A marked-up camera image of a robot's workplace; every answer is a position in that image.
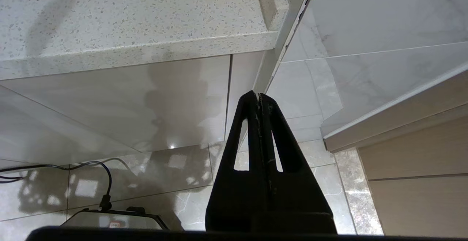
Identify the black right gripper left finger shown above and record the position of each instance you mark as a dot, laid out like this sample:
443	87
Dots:
234	197

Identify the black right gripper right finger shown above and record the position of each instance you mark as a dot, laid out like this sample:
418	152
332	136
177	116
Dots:
299	204

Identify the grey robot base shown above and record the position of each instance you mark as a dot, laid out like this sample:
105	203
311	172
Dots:
113	219

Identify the wood tone cabinet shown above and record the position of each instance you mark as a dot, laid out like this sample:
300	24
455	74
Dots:
420	175

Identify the glossy white base cabinet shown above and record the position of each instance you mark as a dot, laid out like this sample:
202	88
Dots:
109	109

